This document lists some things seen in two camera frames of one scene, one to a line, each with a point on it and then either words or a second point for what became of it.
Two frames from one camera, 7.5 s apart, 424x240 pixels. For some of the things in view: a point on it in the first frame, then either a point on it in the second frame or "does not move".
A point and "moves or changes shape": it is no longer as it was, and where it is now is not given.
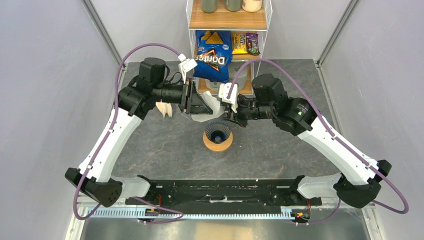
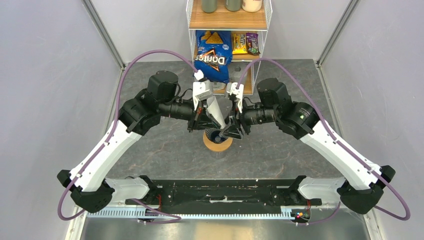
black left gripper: [197, 105] -> [200, 120]
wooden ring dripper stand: [218, 147] does not move
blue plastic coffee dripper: [217, 131] does not move
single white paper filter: [214, 104] moves or changes shape
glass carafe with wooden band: [218, 153] does not move
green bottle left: [209, 6] does not move
